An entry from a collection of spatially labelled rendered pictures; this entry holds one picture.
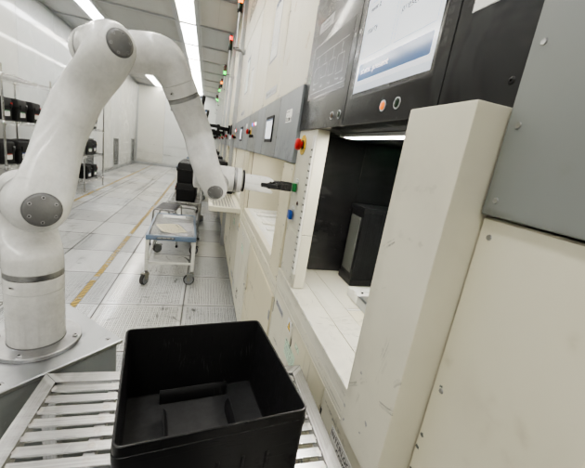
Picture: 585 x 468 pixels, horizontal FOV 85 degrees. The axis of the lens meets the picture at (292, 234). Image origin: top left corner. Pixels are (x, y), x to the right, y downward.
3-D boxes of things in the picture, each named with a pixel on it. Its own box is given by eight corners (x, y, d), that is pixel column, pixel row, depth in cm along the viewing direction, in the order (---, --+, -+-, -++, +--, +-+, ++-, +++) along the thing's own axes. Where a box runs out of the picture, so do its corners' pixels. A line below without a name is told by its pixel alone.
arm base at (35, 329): (-28, 340, 78) (-35, 269, 74) (59, 313, 95) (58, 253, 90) (6, 375, 70) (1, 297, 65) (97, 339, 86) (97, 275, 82)
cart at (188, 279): (150, 250, 370) (153, 209, 358) (198, 253, 386) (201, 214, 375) (138, 286, 281) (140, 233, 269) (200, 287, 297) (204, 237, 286)
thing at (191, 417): (250, 382, 79) (258, 318, 75) (292, 492, 55) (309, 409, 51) (123, 400, 68) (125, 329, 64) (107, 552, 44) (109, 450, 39)
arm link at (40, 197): (45, 226, 81) (63, 244, 71) (-18, 210, 72) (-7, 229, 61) (126, 48, 83) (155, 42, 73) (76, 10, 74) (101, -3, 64)
